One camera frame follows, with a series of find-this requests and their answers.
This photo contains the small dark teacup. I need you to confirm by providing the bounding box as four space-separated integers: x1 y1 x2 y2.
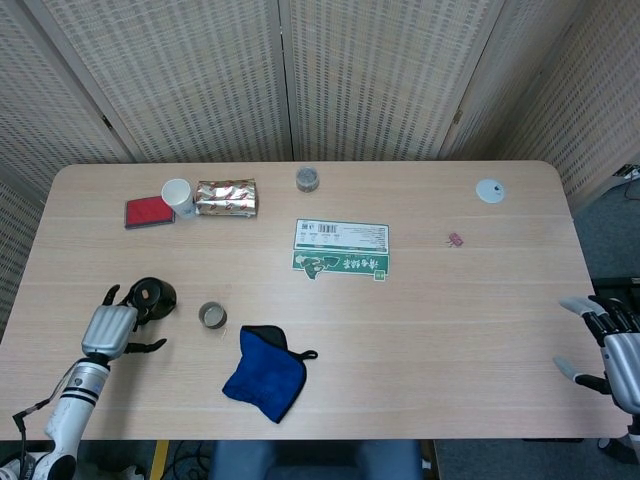
198 301 229 331

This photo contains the black box beside table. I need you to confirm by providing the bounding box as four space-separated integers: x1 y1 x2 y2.
592 276 640 301

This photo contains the black floor cable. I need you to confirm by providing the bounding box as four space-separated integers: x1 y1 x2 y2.
169 442 214 474

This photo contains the white paper cup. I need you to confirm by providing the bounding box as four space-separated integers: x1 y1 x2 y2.
160 178 197 220

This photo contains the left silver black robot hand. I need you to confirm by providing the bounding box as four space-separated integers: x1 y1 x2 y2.
81 284 168 362

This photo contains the small round clear jar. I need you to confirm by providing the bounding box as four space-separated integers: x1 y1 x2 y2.
294 167 321 193

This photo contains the green white paper package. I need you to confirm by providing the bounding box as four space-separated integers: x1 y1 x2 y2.
290 218 391 283

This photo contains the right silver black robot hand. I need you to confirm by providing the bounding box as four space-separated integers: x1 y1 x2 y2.
553 294 640 416

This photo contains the yellow floor strip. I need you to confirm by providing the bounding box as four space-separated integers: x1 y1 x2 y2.
149 439 171 480

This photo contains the woven wooden folding screen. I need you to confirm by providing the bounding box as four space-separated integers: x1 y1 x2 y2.
0 0 640 341

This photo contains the white round lid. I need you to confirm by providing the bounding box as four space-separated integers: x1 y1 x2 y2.
475 178 507 205

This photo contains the small black teapot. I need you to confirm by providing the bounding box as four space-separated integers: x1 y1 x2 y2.
119 276 178 322

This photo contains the red ink pad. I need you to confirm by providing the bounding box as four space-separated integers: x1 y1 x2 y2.
124 195 177 231

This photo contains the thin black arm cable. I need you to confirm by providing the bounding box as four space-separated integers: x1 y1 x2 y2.
12 369 81 454

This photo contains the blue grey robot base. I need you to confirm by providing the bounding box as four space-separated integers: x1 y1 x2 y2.
207 439 426 480

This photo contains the gold foil tea package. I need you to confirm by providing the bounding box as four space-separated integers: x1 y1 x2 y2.
193 177 260 220

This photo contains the blue cloth with black trim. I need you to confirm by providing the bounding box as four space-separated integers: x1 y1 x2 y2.
221 324 319 425

